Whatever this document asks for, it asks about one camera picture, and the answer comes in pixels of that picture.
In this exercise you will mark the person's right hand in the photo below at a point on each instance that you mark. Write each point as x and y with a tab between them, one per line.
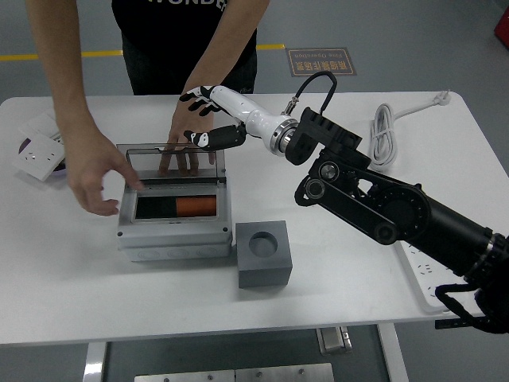
93	175

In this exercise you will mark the person's left hand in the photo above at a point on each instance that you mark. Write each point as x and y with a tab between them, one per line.
179	125

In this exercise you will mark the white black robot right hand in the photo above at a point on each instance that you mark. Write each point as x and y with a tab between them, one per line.
246	113

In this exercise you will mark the orange cylinder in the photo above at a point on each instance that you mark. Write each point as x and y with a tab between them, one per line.
196	207

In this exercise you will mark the grey box with clear lid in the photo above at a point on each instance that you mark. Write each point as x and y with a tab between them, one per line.
171	238

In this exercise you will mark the person's right forearm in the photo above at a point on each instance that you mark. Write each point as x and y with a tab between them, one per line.
65	71

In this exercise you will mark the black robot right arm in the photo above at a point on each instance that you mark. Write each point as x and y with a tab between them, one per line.
397	207

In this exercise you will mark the person's left forearm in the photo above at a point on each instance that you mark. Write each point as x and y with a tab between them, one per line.
222	44

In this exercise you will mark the grey cube with round hole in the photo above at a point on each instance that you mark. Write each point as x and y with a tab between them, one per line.
264	274

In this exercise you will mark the white printed socket panel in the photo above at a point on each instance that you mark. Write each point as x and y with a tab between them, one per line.
57	139

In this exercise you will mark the white socket plate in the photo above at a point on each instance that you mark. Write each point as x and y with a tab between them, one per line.
37	157

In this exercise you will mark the purple tray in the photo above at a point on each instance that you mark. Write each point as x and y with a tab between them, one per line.
24	144

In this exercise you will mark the person's torso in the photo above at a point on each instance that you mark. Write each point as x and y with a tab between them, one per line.
167	40

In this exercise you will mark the brown floor sign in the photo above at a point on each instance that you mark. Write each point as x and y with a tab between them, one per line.
321	62

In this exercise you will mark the yellow floor tape line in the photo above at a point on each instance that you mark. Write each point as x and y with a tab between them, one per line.
20	57

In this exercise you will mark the white table leg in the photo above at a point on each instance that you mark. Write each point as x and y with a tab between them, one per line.
94	362
393	354

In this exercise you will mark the white power strip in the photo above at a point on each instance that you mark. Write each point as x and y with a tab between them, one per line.
425	278

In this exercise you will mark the red object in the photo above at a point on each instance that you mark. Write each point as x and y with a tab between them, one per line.
502	20

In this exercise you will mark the black table control panel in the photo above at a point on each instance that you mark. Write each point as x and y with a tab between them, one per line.
447	324

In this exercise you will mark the white switch plate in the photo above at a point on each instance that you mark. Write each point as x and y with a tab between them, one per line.
40	124

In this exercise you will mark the steel base plate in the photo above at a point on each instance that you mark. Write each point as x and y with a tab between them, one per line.
185	376
284	373

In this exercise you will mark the grey metal bracket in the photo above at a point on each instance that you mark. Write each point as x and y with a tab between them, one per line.
332	340

